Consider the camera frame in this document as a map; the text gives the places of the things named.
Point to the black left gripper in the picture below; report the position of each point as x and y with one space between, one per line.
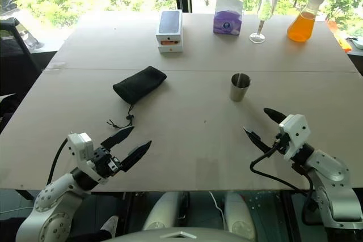
106 164

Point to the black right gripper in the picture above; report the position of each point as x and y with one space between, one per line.
282 144

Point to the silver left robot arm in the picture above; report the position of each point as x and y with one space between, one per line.
54 208

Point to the stainless steel cup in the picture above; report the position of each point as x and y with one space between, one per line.
239 91

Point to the white rounded robot leg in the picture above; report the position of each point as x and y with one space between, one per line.
164 210
241 213

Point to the white shoe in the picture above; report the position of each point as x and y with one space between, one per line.
110 225

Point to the grey robot torso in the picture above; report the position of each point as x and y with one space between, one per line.
181 236

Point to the flask with orange liquid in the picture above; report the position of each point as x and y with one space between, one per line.
302 26

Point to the purple tissue box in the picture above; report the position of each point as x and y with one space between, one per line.
227 23

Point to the orange object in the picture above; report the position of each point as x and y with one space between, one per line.
340 38

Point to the clear champagne glass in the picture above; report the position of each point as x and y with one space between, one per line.
266 6

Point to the white plate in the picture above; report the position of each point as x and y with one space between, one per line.
356 43

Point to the white phone box dark print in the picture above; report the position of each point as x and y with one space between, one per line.
169 25

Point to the black office chair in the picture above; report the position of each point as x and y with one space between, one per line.
14 52

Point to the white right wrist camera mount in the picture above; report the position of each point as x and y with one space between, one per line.
296 134

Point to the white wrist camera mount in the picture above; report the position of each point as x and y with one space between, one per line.
82 147
296 134

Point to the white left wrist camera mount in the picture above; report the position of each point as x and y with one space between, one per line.
82 147

